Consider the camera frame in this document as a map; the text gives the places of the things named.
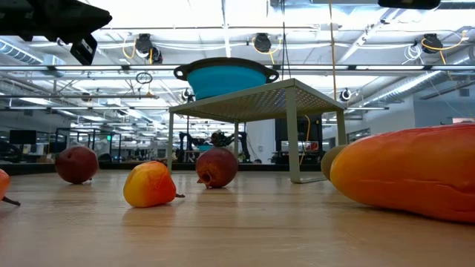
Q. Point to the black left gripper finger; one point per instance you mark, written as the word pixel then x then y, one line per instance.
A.
pixel 85 26
pixel 91 11

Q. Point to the dark red pomegranate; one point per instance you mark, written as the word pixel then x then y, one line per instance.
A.
pixel 76 165
pixel 217 167

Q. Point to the blue grey collapsible colander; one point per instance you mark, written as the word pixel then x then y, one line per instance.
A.
pixel 222 81

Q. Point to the small orange yellow pear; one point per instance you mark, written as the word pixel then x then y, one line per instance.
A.
pixel 148 185
pixel 3 183

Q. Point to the brown green kiwi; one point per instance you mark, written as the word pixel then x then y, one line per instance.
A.
pixel 330 161

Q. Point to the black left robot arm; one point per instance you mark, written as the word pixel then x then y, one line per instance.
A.
pixel 9 18

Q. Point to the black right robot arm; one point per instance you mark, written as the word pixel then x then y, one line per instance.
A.
pixel 408 3

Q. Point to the long ceiling light bar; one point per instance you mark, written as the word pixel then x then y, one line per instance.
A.
pixel 111 67

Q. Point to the black monitor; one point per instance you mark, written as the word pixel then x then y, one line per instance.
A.
pixel 22 137

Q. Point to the green perforated metal riser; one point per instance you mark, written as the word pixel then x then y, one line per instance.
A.
pixel 259 107

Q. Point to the black cabinet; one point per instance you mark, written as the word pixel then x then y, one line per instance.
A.
pixel 314 130

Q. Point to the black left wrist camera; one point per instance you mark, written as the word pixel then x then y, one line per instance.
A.
pixel 84 50

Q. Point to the black aluminium table frame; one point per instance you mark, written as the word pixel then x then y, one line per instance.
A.
pixel 33 168

